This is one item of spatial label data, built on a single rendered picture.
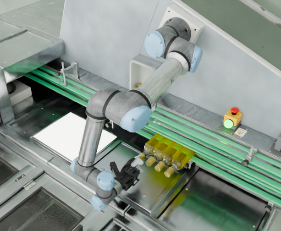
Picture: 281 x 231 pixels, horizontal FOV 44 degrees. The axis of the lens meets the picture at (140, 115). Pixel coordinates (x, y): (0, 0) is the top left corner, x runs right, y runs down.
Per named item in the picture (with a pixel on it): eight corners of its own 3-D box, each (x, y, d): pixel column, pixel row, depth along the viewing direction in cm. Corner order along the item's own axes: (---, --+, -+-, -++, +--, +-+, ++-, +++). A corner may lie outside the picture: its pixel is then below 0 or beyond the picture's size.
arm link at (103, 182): (87, 173, 149) (86, 188, 156) (107, 188, 145) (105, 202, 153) (99, 162, 154) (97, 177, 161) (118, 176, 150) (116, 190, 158)
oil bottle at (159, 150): (172, 137, 198) (151, 157, 184) (173, 129, 195) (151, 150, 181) (181, 141, 196) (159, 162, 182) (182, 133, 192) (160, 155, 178)
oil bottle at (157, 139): (164, 133, 201) (142, 153, 187) (164, 125, 197) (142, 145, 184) (172, 136, 198) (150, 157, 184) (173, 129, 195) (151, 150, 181)
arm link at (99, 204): (102, 205, 151) (101, 215, 157) (118, 189, 158) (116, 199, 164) (89, 194, 154) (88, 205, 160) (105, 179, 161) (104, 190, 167)
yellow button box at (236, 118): (228, 118, 184) (222, 124, 179) (230, 107, 179) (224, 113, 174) (240, 123, 181) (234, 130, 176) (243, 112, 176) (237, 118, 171)
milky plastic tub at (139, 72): (137, 86, 214) (129, 92, 208) (138, 53, 200) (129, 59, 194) (161, 96, 206) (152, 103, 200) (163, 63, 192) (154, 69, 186)
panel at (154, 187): (70, 113, 233) (30, 140, 211) (70, 109, 231) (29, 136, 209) (186, 175, 192) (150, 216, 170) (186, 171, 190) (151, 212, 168)
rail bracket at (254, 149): (251, 148, 168) (239, 164, 160) (254, 137, 164) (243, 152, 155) (259, 151, 167) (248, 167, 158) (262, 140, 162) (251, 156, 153)
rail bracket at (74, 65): (81, 73, 237) (56, 87, 223) (79, 51, 227) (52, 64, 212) (86, 75, 235) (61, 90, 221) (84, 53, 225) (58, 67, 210)
